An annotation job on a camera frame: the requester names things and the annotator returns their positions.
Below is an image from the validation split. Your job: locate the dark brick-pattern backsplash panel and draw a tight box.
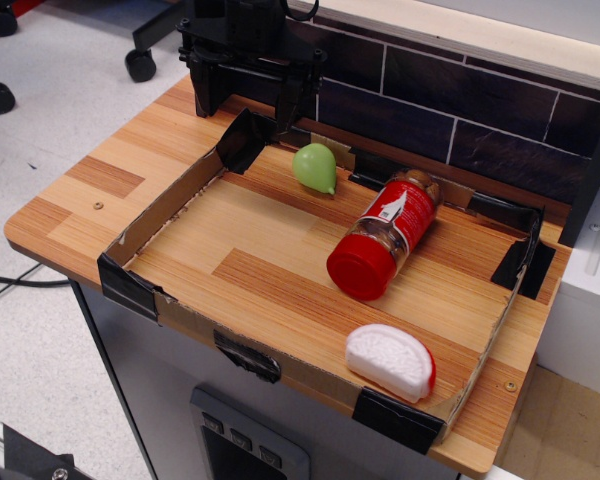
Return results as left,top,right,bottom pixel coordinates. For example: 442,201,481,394
189,0,600,247

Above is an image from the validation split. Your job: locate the red-capped basil spice bottle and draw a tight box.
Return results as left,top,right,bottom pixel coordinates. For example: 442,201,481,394
326,169,442,301

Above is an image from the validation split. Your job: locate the black floor cable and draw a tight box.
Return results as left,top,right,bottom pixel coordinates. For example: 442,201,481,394
0,263,72,307

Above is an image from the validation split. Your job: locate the black metal bracket with screw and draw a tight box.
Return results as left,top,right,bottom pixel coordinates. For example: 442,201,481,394
0,422,91,480

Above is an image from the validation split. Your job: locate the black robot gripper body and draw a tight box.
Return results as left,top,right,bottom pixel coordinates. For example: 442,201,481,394
177,1,327,77

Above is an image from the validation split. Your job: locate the grey cabinet control panel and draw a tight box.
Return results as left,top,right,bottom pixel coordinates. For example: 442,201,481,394
189,388,311,480

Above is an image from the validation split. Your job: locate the cardboard fence with black tape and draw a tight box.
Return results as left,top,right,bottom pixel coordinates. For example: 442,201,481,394
98,110,548,452

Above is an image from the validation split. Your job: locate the green toy pear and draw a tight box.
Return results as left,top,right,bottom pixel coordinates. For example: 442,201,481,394
292,143,337,195

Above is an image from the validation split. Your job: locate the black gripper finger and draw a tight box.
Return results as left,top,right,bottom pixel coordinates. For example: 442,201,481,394
188,49,230,118
275,69,322,134

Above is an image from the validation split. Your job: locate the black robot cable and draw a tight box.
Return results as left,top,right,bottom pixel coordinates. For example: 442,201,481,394
279,0,321,23

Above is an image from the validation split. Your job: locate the white side cabinet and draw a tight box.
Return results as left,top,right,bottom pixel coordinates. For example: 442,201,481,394
537,190,600,393

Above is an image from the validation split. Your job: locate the black office chair base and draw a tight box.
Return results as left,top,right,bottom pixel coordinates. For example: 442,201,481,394
124,1,185,83

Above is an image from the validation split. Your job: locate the white and red toy cheese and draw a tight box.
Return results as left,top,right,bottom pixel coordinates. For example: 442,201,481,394
345,324,436,403

